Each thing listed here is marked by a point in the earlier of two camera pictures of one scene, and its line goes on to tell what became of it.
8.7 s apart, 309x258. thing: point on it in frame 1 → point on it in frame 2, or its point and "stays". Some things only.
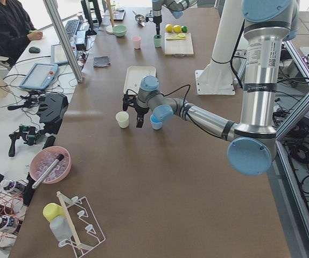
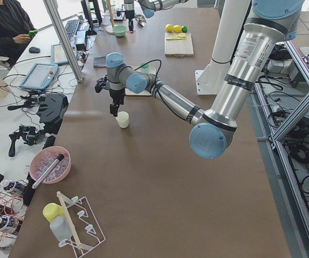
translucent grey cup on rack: [60, 228] stays
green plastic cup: [157, 41] → [146, 69]
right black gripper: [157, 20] → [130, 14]
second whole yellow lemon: [177, 28] stays
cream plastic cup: [123, 117] stays
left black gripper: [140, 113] → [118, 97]
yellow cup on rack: [51, 210] stays
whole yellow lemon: [168, 28] stays
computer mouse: [34, 49] stays
